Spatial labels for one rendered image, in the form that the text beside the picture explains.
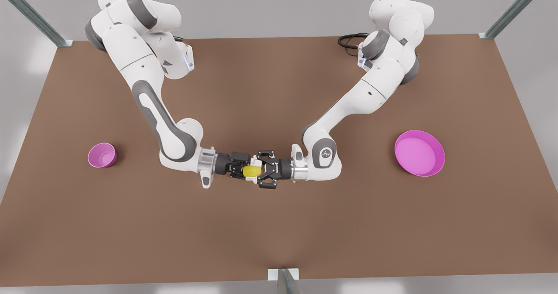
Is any small pink bowl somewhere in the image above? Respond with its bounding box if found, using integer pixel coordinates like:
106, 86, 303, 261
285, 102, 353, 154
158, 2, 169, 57
88, 143, 118, 168

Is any silver frame post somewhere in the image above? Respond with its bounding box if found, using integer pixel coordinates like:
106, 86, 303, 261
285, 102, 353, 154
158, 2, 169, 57
0, 0, 74, 48
267, 268, 300, 294
478, 0, 553, 40

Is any pink round plate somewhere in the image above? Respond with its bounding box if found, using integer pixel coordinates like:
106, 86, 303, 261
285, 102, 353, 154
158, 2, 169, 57
395, 130, 446, 177

